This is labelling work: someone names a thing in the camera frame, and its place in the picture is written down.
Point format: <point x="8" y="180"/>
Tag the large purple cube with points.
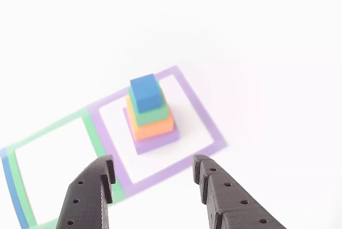
<point x="160" y="145"/>

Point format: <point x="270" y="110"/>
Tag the green cube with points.
<point x="155" y="117"/>

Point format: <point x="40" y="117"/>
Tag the purple tape square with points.
<point x="200" y="109"/>

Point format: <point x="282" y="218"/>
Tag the small blue cube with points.
<point x="147" y="93"/>

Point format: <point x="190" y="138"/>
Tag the blue tape square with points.
<point x="13" y="194"/>

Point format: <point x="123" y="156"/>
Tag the green tape square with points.
<point x="92" y="135"/>

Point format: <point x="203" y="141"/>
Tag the orange cube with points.
<point x="157" y="131"/>

